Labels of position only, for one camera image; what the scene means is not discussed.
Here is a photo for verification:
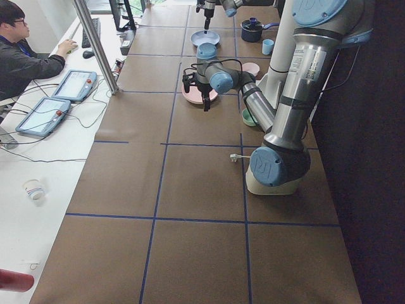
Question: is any seated person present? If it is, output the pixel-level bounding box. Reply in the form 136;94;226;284
1;1;67;100

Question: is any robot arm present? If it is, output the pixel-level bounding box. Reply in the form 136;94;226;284
182;0;375;195
196;0;277;31

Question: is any paper cup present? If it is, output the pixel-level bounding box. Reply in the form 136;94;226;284
23;179;46;207

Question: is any black monitor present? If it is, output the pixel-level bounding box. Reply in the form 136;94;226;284
109;0;136;32

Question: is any near teach pendant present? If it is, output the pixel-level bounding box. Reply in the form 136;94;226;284
15;97;71;137

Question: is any person's hand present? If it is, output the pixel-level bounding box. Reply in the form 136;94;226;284
56;39;78;56

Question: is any black keyboard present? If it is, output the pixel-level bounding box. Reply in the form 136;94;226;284
81;17;101;49

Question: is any black computer mouse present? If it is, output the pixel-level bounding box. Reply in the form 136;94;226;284
82;50;95;59

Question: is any blue plate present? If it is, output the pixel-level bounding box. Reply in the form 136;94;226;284
190;30;220;47

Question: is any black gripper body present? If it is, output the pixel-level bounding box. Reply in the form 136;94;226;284
182;65;213;111
196;0;216;29

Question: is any dark blue saucepan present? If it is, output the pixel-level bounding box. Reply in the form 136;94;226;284
240;17;280;42

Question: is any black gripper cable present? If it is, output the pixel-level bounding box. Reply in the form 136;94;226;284
189;58;246;83

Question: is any far teach pendant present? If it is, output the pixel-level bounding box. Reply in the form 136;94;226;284
52;70;97;102

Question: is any red cylinder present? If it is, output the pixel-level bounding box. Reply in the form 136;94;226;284
0;269;34;293

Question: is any green bowl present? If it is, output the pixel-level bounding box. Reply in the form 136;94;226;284
241;108;258;127

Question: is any aluminium frame post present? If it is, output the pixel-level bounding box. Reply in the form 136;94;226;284
73;0;119;96

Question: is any water bottle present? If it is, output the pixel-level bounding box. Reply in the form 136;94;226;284
1;133;19;149

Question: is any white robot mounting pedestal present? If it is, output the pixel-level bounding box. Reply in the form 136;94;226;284
256;0;296;108

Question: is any pink bowl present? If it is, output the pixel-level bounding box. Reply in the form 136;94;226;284
242;62;260;79

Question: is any pink plate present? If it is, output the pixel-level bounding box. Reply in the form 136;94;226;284
182;85;218;105

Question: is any teach pendant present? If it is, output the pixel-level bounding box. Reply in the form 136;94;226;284
15;97;71;137
52;70;97;102

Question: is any light blue cup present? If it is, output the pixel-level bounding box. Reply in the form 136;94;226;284
262;39;275;55

